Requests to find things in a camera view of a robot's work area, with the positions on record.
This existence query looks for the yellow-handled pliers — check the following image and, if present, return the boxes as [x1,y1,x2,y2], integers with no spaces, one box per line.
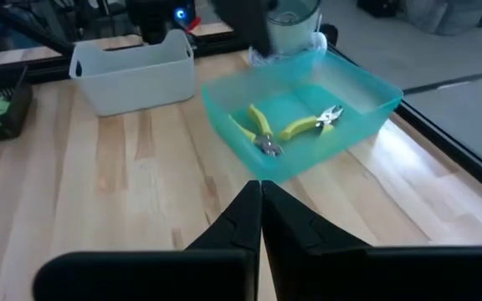
[228,104,285,158]
[277,105,345,142]

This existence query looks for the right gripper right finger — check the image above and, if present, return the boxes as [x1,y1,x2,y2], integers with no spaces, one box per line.
[261,180,482,301]

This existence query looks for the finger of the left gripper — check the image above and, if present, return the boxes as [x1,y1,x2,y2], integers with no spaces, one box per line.
[210,0,279,57]

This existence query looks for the grey cylindrical pen holder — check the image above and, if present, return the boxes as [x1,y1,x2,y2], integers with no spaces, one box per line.
[264,0,323,55]

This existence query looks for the black floor case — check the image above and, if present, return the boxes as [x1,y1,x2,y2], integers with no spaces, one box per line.
[356,0,402,18]

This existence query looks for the grey floor equipment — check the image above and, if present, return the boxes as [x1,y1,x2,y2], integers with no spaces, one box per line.
[402,0,482,37]

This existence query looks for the white translucent plastic bin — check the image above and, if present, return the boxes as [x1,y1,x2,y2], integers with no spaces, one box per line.
[68,28,197,117]

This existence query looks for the black mesh tray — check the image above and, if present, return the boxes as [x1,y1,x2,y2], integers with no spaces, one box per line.
[0,66,33,146]

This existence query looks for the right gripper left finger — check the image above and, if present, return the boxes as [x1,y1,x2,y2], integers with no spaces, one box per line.
[33,180,263,301]

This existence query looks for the teal translucent plastic bin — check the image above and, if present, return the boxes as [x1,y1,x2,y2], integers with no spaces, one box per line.
[201,48,404,184]

